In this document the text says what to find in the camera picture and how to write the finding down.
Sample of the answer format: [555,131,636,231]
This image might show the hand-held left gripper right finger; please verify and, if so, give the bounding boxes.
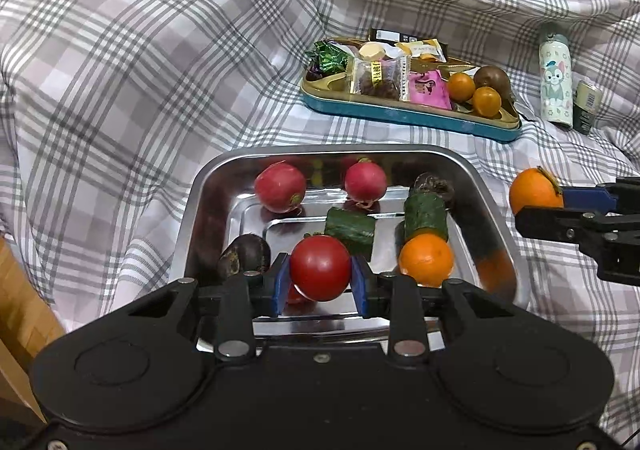
[350,254,516,362]

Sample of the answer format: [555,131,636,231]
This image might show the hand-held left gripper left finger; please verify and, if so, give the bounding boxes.
[127,252,292,364]

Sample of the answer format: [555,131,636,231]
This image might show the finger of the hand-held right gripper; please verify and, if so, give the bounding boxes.
[515,206,640,252]
[559,176,640,214]

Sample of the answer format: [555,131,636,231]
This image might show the small orange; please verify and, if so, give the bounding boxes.
[509,166,566,216]
[398,234,455,288]

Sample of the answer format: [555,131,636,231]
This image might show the red cherry tomato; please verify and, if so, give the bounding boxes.
[289,234,352,302]

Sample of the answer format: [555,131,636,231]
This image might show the green cucumber piece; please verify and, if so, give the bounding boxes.
[402,192,449,242]
[324,207,376,260]

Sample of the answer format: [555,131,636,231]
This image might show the stainless steel tray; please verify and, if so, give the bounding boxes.
[182,145,532,356]

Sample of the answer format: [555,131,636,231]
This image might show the red radish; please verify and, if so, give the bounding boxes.
[254,161,308,208]
[343,157,388,205]

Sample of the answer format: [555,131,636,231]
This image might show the dark green drink can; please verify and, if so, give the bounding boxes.
[572,81,602,135]

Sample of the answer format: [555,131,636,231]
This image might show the cartoon print thermos bottle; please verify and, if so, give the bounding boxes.
[538,22,575,126]

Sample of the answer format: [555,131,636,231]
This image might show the yellow cherry tomato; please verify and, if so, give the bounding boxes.
[471,86,502,116]
[446,72,476,103]

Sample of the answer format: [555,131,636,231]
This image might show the brown kiwi fruit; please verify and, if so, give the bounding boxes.
[473,65,512,101]

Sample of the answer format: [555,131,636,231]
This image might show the blue and gold tin tray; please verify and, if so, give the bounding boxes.
[300,37,522,143]

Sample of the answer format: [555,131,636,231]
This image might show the pink snack packet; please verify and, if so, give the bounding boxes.
[407,70,453,110]

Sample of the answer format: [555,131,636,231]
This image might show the clear packet brown snack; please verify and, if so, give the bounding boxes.
[352,55,411,98]

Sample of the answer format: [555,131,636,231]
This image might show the yellow snack packet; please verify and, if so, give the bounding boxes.
[395,39,446,63]

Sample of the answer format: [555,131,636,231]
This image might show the green foil candy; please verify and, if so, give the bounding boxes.
[312,40,351,76]

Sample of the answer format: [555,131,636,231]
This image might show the white wrapped pastry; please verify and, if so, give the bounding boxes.
[359,41,388,62]

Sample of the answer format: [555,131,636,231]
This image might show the black snack packet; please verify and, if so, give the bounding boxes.
[368,28,421,45]

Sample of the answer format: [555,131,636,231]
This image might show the plaid blanket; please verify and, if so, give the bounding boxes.
[0,0,640,446]

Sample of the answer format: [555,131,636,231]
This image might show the wooden panel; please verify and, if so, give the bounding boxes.
[0,237,66,426]

